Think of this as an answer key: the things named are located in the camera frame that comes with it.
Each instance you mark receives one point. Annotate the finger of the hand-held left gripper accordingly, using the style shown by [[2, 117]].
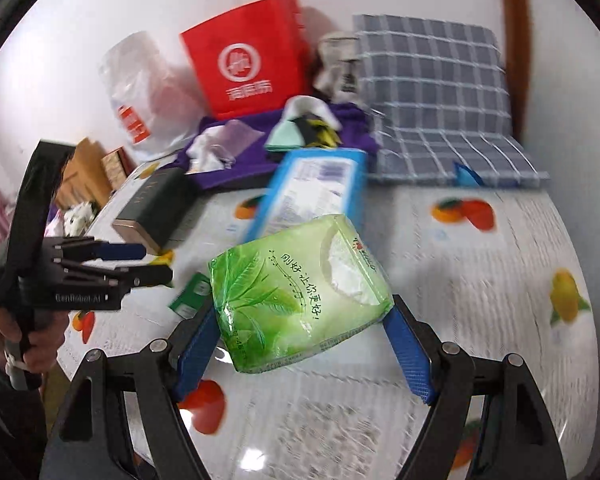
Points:
[[120, 251], [145, 276]]

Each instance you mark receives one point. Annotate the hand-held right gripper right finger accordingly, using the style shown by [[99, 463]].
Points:
[[407, 355]]

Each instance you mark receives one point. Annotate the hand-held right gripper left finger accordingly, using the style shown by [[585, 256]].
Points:
[[195, 355]]

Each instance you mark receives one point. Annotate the green tissue pack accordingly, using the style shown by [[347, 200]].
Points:
[[290, 290]]

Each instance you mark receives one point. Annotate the yellow black mesh pouch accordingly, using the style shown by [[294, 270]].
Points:
[[320, 130]]

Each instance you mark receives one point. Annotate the person's left forearm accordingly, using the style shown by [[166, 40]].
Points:
[[7, 425]]

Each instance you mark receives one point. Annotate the person's left hand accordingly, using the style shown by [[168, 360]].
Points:
[[45, 340]]

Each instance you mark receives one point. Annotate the small green label packet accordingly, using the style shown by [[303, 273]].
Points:
[[190, 296]]

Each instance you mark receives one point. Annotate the dark green box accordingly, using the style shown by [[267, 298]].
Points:
[[155, 210]]

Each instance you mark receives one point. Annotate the white plush toy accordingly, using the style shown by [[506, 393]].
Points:
[[77, 215]]

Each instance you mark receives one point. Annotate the brown patterned box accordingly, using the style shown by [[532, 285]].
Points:
[[117, 165]]

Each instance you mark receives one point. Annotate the wooden headboard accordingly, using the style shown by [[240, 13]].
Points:
[[82, 172]]

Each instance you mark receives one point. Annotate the fruit print tablecloth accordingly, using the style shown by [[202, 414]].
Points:
[[480, 280]]

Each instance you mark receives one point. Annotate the purple towel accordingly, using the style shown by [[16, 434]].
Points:
[[252, 167]]

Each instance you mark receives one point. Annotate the white plastic bag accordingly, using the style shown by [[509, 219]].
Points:
[[145, 90]]

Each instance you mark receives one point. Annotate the blue tissue packet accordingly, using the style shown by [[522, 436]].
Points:
[[310, 190]]

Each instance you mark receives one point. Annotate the red paper bag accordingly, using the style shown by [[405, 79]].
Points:
[[250, 60]]

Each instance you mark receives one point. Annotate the grey checked cushion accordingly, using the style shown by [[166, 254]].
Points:
[[435, 100]]

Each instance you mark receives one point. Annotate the beige cloth bag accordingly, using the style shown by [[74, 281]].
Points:
[[337, 67]]

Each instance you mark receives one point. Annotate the wooden door frame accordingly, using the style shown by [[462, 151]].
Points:
[[512, 45]]

